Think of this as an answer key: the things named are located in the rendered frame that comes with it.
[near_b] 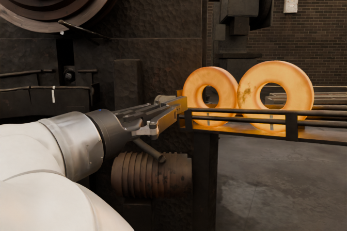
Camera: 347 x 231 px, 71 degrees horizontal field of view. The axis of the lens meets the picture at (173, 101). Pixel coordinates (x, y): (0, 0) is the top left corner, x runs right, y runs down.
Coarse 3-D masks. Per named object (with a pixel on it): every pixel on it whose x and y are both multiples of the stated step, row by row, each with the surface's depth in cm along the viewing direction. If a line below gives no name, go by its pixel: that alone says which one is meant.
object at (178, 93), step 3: (177, 90) 64; (180, 90) 65; (177, 93) 64; (180, 93) 65; (177, 96) 64; (183, 111) 67; (177, 114) 65; (177, 117) 65; (180, 120) 66; (183, 120) 67; (180, 123) 66; (183, 123) 67; (180, 126) 66
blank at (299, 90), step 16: (272, 64) 51; (288, 64) 49; (240, 80) 55; (256, 80) 53; (272, 80) 51; (288, 80) 49; (304, 80) 47; (240, 96) 56; (256, 96) 54; (288, 96) 50; (304, 96) 48; (272, 128) 52
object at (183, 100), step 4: (184, 96) 51; (172, 100) 49; (176, 100) 49; (180, 100) 50; (184, 100) 51; (164, 104) 47; (168, 104) 47; (172, 104) 48; (184, 104) 51; (184, 108) 51; (180, 112) 50
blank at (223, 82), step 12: (204, 72) 61; (216, 72) 59; (228, 72) 60; (192, 84) 63; (204, 84) 61; (216, 84) 59; (228, 84) 57; (192, 96) 64; (228, 96) 58; (204, 120) 63
